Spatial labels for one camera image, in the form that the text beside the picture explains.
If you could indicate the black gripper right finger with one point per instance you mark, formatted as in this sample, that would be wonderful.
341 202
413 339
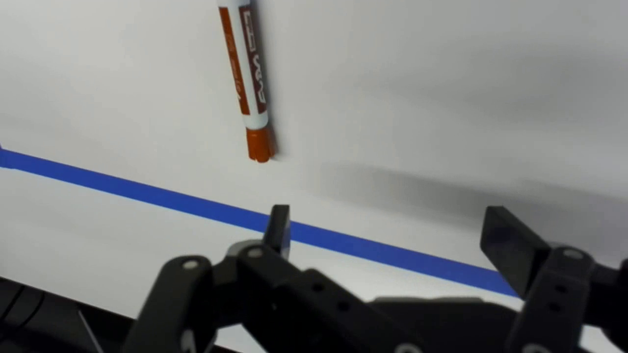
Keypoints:
557 280

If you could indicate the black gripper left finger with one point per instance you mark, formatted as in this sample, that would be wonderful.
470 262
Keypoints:
262 294

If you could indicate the orange white marker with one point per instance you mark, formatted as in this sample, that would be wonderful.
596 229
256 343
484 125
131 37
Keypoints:
249 70

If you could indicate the blue tape strip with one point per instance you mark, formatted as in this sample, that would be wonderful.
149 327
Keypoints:
170 198

